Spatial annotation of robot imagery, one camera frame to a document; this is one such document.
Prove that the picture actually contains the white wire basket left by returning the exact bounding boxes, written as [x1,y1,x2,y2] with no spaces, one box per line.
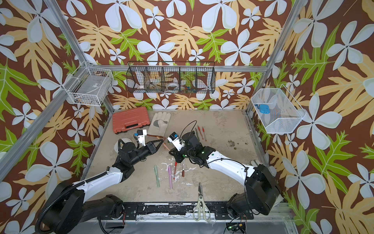
[65,63,114,106]

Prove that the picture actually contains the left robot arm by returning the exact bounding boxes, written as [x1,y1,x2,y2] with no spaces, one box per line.
[35,139,164,234]

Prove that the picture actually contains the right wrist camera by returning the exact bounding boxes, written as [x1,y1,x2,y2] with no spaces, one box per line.
[168,132,185,152]

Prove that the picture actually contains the white brown-capped marker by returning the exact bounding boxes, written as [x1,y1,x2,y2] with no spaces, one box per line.
[181,160,186,177]

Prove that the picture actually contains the white handled scissors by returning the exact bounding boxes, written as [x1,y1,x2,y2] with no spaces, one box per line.
[192,182,211,222]

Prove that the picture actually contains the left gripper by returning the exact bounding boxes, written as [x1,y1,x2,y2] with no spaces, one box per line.
[130,138,163,167]

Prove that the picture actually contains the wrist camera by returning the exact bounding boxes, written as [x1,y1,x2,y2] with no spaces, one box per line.
[134,129,147,147]
[168,132,185,152]

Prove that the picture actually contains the light green pen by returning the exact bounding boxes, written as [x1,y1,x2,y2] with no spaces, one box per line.
[154,165,160,188]

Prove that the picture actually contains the red plastic tool case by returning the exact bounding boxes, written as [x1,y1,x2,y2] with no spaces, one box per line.
[113,107,151,134]

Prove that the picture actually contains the pink pen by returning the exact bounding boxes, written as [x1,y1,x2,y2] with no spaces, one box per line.
[168,165,173,189]

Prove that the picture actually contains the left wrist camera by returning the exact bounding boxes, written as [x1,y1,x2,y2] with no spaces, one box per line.
[134,129,147,147]

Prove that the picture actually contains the beige work glove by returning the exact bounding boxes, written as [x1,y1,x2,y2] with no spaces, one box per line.
[147,112,171,137]

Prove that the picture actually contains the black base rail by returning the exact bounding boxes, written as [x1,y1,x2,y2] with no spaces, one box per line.
[105,201,254,221]

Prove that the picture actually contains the white mesh basket right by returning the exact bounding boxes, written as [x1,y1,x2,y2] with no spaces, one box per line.
[251,86,307,135]

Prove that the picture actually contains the black wire basket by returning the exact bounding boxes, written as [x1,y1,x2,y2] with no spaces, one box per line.
[125,61,216,94]

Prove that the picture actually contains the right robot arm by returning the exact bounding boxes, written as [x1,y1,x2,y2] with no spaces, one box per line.
[168,131,281,219]

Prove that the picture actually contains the blue object in basket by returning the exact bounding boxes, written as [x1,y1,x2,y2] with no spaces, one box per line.
[255,104,270,114]

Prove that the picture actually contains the red gel pen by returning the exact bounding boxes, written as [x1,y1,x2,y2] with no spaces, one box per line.
[173,162,178,180]

